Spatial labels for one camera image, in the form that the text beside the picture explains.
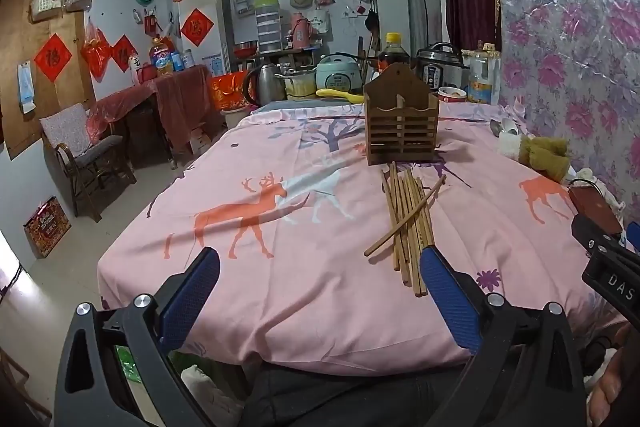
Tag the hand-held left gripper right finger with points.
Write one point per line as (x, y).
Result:
(447, 297)

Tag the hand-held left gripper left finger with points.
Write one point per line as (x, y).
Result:
(192, 292)

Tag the pink deer-printed bedsheet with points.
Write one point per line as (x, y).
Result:
(310, 287)

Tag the pink thermos jug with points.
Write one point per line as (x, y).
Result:
(302, 32)

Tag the red diamond wall paper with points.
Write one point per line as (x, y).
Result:
(123, 53)
(52, 57)

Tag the pale blue rice cooker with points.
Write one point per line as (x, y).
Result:
(337, 74)

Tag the cardboard box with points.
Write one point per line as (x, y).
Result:
(201, 139)

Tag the steel electric kettle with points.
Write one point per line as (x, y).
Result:
(267, 84)

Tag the dark soy sauce bottle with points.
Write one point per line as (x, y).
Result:
(392, 54)

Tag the brown leather case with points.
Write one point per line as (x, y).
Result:
(595, 207)

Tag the clear cooking oil jug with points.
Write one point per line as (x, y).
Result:
(481, 79)

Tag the blue white wall calendar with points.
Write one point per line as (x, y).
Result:
(26, 87)

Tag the red rimmed bowl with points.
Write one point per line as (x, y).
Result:
(452, 95)

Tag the wooden armchair with cushion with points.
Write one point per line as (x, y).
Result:
(75, 142)

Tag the metal spoon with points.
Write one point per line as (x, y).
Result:
(496, 127)

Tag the red gift bag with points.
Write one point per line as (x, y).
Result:
(229, 92)

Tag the floral plastic wall sheet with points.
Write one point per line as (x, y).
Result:
(565, 32)

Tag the grey stacked steamer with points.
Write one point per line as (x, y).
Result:
(267, 24)

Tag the red gift box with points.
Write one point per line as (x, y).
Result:
(47, 227)

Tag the yellow rice paddle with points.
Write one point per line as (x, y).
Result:
(340, 95)

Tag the table with red cover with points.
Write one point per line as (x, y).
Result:
(175, 102)

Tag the cream pot with lid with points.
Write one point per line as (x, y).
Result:
(299, 84)

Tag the silver black pressure cooker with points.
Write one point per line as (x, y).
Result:
(442, 67)

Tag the red plastic bag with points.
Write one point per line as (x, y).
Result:
(95, 52)

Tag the person's right hand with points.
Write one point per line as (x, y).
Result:
(607, 389)

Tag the wooden slatted chopstick holder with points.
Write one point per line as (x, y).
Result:
(400, 127)

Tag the red basin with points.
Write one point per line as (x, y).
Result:
(245, 51)

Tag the brown plush glove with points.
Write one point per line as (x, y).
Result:
(542, 154)

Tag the red diamond paper on refrigerator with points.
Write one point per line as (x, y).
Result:
(197, 28)

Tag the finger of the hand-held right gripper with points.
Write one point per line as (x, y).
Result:
(595, 234)
(632, 236)

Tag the pile of wooden chopsticks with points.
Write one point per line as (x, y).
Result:
(407, 227)

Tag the yellow oil bottle blue label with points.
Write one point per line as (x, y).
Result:
(161, 57)

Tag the white refrigerator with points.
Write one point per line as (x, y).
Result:
(220, 32)

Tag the person's dark trousers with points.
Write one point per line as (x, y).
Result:
(350, 399)

